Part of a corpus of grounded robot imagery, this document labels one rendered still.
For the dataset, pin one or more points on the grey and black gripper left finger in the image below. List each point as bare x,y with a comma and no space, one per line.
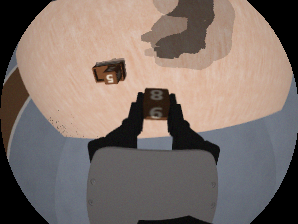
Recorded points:
126,134

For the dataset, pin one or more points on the brown cube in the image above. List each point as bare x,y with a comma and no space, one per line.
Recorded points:
156,104
112,75

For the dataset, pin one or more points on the brown wooden tray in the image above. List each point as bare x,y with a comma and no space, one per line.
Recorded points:
99,69

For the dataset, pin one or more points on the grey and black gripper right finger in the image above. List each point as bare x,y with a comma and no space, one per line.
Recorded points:
185,135

